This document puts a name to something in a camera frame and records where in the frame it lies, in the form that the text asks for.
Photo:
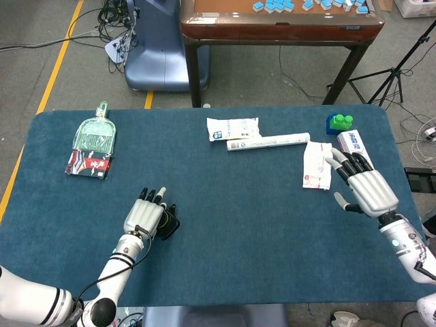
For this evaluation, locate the white plastic pouch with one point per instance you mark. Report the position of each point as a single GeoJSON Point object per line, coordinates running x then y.
{"type": "Point", "coordinates": [235, 127]}

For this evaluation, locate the white face mahjong tile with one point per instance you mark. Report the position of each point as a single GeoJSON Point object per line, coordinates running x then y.
{"type": "Point", "coordinates": [347, 4]}

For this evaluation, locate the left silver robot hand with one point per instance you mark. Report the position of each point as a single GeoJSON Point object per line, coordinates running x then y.
{"type": "Point", "coordinates": [143, 216]}

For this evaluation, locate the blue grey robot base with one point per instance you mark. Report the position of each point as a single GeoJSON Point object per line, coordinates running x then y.
{"type": "Point", "coordinates": [156, 61]}

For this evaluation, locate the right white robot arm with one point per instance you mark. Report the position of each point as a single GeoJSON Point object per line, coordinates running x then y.
{"type": "Point", "coordinates": [405, 238]}

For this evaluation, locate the green toy brick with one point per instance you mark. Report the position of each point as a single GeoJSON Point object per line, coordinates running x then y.
{"type": "Point", "coordinates": [342, 122]}

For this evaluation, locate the white shoe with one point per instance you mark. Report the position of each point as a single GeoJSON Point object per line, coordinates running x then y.
{"type": "Point", "coordinates": [344, 319]}

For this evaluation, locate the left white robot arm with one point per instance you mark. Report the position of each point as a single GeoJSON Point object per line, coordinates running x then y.
{"type": "Point", "coordinates": [116, 269]}

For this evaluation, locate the blue robot torso base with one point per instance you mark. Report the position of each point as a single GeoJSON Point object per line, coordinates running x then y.
{"type": "Point", "coordinates": [214, 316]}

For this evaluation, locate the black tripod stand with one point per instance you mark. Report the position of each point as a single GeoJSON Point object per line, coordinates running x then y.
{"type": "Point", "coordinates": [396, 73]}

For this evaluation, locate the blue white mahjong tile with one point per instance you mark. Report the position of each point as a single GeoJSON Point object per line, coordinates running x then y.
{"type": "Point", "coordinates": [258, 5]}

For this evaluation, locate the white pink toothpaste box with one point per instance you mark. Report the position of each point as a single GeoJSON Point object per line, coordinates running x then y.
{"type": "Point", "coordinates": [351, 139]}

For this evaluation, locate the white wet wipes pack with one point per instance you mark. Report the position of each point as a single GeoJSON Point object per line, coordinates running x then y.
{"type": "Point", "coordinates": [316, 167]}

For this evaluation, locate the small black teapot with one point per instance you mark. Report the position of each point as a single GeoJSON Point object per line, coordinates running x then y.
{"type": "Point", "coordinates": [171, 227]}

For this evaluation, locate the white long box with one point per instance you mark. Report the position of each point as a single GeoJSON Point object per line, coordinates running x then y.
{"type": "Point", "coordinates": [269, 141]}

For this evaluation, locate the blue toy brick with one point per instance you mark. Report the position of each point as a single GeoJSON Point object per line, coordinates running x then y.
{"type": "Point", "coordinates": [329, 128]}

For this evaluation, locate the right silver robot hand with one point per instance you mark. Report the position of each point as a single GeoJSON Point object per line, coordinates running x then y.
{"type": "Point", "coordinates": [371, 190]}

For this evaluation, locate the white power strip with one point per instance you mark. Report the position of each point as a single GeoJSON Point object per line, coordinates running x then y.
{"type": "Point", "coordinates": [114, 49]}

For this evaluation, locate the black foot pedal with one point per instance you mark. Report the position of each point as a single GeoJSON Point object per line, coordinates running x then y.
{"type": "Point", "coordinates": [420, 180]}

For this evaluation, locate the black and red flat box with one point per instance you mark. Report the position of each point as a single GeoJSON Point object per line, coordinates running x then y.
{"type": "Point", "coordinates": [86, 165]}

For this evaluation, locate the blue table cloth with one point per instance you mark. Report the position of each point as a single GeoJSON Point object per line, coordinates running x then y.
{"type": "Point", "coordinates": [221, 204]}

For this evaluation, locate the brown mahjong table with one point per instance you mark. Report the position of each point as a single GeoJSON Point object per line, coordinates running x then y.
{"type": "Point", "coordinates": [272, 30]}

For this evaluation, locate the cardboard box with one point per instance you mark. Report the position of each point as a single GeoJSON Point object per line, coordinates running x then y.
{"type": "Point", "coordinates": [385, 4]}

